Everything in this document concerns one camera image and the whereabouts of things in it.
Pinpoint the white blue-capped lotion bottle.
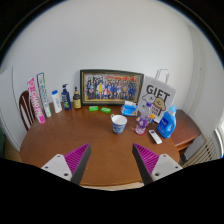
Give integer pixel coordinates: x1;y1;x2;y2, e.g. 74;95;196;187
51;89;63;114

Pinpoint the blue tissue pack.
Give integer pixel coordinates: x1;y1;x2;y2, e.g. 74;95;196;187
120;100;139;117

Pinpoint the white printed paper bag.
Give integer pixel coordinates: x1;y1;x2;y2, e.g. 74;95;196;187
137;68;177;124

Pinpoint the flat round red coaster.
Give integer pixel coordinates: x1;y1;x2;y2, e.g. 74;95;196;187
134;129;148;137

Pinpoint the dark blue pump bottle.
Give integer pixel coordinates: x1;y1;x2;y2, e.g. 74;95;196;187
60;83;72;111

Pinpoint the amber pump bottle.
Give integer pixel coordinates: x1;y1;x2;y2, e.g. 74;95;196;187
72;86;82;110

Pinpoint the clear purple-capped water bottle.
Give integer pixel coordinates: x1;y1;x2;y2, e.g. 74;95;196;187
134;101;153;136

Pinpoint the framed group photo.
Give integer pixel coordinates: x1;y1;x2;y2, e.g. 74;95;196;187
79;69;145;106

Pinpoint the brown wooden side table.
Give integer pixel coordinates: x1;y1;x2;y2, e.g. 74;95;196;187
169;109;203;156

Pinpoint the white green shuttlecock tube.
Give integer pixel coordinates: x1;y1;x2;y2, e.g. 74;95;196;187
36;72;53;119

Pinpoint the brown wooden chair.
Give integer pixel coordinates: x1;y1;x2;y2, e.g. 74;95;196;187
18;89;36;132

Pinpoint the pink shuttlecock tube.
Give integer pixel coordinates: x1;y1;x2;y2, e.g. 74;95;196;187
26;76;47;125

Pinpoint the blue detergent bottle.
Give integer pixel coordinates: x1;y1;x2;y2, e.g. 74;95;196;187
156;105;178;140

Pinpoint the blue patterned paper cup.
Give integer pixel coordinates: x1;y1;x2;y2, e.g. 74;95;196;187
110;113;129;136

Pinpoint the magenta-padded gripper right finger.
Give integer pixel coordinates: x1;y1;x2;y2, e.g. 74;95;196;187
132;143;184;186

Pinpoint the white remote control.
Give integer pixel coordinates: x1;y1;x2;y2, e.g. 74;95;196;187
148;129;163;145

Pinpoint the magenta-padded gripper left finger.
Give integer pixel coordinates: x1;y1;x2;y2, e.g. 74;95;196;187
40;143;92;186

